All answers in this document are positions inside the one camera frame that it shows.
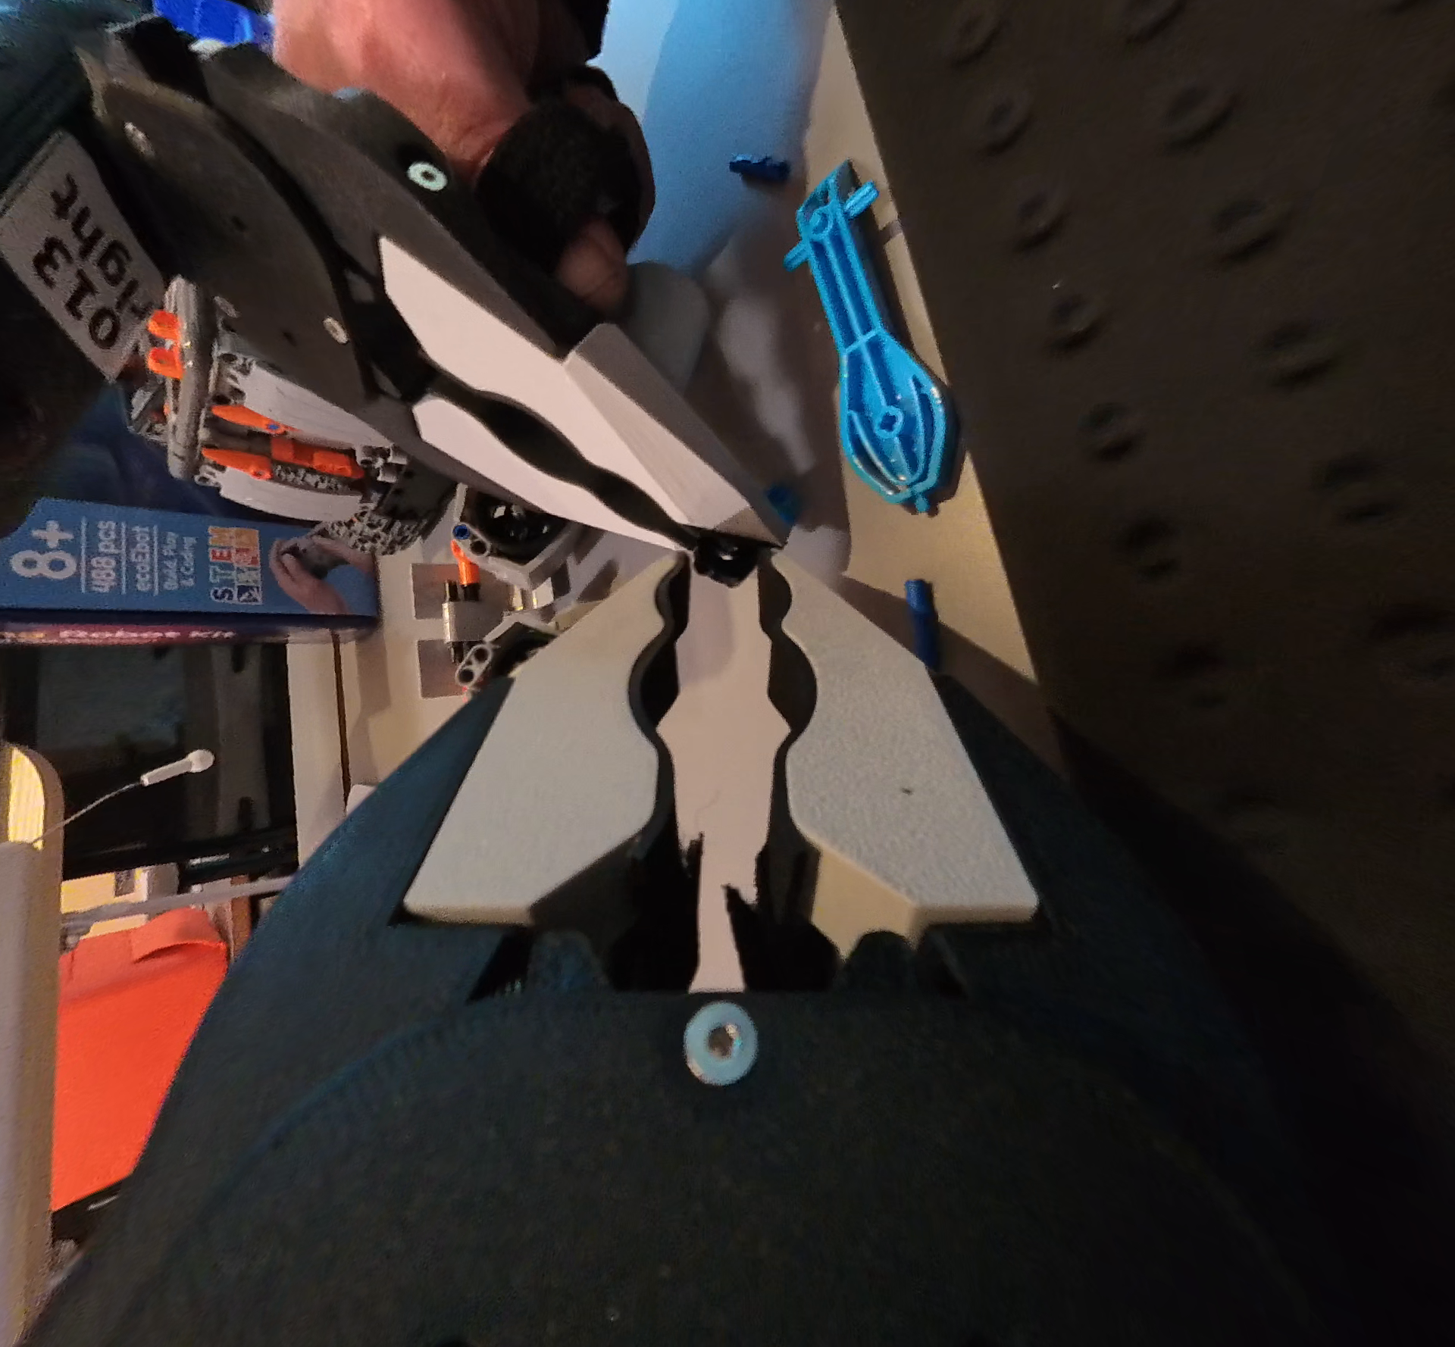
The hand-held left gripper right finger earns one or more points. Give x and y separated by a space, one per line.
897 791

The orange box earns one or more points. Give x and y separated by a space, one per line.
136 1030

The person's right hand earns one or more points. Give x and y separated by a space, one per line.
408 7

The light blue brick separator tool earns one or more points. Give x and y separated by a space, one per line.
886 393

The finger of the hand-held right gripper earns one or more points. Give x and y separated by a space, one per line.
511 359
489 445

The blue plastic bin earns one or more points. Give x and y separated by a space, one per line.
216 12

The black round stud piece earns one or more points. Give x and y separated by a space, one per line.
723 561

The tiny blue toy piece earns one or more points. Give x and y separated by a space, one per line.
759 168

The large grey orange toy vehicle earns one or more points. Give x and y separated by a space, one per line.
284 415

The translucent blue round stud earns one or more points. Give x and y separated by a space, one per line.
781 504

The blue toy kit box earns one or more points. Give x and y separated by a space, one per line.
171 575

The pale wooden board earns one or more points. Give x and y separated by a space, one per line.
22 1030

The blue toy pin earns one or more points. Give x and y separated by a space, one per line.
922 620

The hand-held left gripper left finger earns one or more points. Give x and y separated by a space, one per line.
557 791

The grey orange twin-motor toy assembly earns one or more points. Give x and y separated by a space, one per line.
534 564

